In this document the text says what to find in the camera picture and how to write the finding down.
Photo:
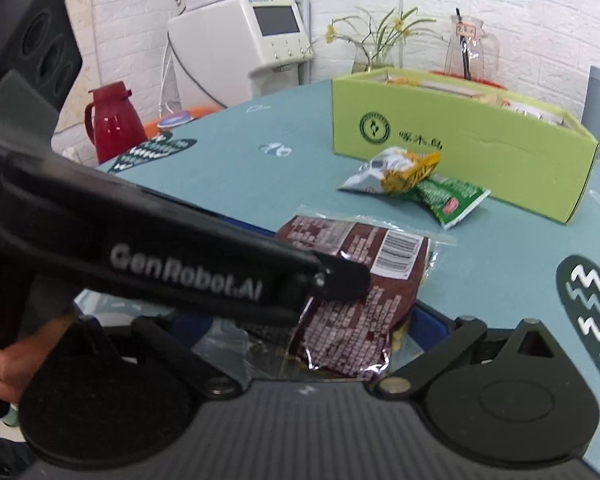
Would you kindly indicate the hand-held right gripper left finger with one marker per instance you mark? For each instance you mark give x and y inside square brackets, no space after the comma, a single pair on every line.
[180,355]

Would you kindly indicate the green cardboard box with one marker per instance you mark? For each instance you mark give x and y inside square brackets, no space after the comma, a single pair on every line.
[480,170]

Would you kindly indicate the grey cylinder speaker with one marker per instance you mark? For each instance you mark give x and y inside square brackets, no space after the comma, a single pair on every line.
[597,105]

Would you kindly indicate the glass jar with straw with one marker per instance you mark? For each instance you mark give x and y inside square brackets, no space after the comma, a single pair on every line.
[472,47]

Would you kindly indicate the red thermos jug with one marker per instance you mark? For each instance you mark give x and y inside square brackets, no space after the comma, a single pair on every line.
[115,127]

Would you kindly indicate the red tray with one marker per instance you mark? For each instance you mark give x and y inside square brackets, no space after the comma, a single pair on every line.
[490,81]

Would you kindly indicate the green packet with red label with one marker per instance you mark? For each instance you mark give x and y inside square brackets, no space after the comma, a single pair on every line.
[450,197]

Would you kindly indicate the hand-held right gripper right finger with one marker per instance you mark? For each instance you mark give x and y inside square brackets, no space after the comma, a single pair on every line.
[435,321]

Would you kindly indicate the glass vase with flowers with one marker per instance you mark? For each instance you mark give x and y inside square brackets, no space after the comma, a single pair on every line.
[375,42]

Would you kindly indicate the orange basin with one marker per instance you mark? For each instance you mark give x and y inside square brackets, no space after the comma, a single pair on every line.
[200,112]

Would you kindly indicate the white blue bowl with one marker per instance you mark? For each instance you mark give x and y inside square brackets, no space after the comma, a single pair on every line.
[176,119]

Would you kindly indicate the yellow white snack packet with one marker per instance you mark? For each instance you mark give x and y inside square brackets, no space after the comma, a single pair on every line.
[387,172]

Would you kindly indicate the brown snack packet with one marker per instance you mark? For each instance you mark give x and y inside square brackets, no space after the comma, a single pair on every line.
[360,305]

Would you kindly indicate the person's left hand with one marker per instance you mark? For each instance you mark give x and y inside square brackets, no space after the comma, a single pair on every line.
[10,367]

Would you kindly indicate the teal printed tablecloth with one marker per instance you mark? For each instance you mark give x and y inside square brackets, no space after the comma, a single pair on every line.
[280,185]

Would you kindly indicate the white machine with screen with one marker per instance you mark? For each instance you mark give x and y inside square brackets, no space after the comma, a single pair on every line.
[230,55]

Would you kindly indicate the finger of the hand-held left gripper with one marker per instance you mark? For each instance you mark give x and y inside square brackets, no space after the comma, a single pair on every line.
[342,277]

